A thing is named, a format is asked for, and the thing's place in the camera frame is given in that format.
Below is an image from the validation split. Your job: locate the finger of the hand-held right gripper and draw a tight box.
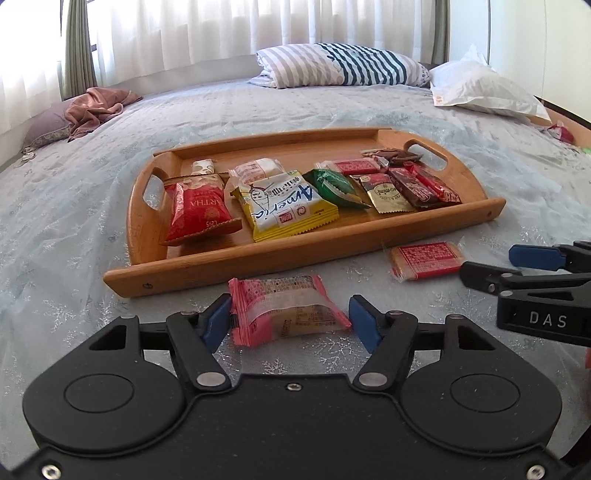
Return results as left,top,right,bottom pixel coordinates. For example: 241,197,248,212
459,261,591,296
509,240,591,273

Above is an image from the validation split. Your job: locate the grey-green curtain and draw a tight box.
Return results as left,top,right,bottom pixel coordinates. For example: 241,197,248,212
433,0,452,64
61,0,99,100

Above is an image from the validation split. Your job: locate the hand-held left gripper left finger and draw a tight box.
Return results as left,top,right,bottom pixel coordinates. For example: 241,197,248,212
88,295,232,392

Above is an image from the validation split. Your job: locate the red label biscuit packet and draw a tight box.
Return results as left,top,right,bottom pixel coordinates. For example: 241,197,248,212
389,240,466,282

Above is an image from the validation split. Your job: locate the cream fruit candy packet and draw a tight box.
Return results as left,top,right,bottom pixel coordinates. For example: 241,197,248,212
348,173,417,214

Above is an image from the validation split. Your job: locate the yellow white snack packet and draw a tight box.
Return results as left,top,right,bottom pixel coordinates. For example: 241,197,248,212
230,171,339,243

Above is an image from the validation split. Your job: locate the white sheer curtain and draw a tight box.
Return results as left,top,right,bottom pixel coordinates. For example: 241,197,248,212
0,0,444,134

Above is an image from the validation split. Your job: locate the white pillow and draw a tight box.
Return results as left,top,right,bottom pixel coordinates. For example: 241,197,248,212
428,45,552,122

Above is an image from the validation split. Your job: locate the dark brown foil packet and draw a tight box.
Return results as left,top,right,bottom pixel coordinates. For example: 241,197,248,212
361,148,424,168

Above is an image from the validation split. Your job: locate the red gold chips bag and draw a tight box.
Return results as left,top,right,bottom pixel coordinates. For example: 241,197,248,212
160,174,244,246

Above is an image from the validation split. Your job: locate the green snack packet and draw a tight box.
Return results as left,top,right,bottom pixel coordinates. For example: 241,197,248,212
302,168,371,209

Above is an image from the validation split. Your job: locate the purple pillow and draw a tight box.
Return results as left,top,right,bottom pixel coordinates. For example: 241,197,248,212
19,99,77,149

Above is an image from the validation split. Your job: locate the long red snack packet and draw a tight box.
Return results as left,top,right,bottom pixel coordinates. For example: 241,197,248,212
405,161,462,205

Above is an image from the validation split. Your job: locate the wooden tray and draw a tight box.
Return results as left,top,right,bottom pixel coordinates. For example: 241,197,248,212
103,128,507,299

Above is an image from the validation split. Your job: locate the pink-edged cake packet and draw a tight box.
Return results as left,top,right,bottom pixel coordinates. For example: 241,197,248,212
228,274,352,348

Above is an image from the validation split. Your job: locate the pink cloth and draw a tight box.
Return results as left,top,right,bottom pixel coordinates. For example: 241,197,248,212
64,87,144,142

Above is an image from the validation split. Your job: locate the striped pillow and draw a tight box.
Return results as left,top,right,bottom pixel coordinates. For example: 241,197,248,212
247,42,431,89

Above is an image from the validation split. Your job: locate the pink red wafer packet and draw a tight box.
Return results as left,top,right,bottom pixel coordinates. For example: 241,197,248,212
315,157,382,177

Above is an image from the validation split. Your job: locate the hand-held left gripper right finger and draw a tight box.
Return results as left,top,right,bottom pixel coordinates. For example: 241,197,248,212
348,295,499,391

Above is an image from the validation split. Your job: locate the clear red white packet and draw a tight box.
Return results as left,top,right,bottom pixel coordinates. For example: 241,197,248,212
228,157,283,186

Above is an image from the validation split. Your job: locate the dark red chocolate bar wrapper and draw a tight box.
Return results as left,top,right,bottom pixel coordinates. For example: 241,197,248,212
387,167,443,209

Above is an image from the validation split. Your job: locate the wooden bed frame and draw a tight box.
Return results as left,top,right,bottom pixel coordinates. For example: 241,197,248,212
526,95,591,132

